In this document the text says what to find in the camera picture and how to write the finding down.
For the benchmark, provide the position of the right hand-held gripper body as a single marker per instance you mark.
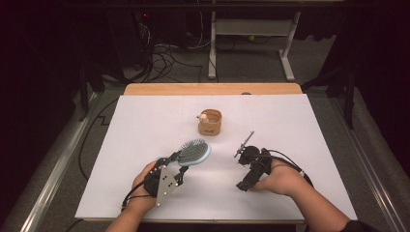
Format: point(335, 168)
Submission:
point(254, 158)

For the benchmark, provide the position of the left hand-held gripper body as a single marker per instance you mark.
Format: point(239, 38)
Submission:
point(166, 185)

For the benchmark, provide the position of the light blue hairbrush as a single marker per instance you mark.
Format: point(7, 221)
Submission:
point(195, 153)

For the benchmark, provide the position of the tan pot with bear figurine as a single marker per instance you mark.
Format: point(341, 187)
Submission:
point(209, 127)

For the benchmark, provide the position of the person's left hand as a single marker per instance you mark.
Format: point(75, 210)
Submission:
point(143, 175)

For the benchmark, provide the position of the person's right hand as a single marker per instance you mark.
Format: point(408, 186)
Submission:
point(283, 179)

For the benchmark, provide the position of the white table cover sheet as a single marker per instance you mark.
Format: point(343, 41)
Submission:
point(145, 129)

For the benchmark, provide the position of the black stand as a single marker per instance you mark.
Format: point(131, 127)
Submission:
point(84, 93)
point(349, 96)

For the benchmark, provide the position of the black computer tower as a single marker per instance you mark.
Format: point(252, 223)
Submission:
point(129, 38)

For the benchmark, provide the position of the metal floor rail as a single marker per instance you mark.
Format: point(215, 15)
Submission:
point(54, 167)
point(370, 167)

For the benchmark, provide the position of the white metal frame desk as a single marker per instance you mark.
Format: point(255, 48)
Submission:
point(251, 27)

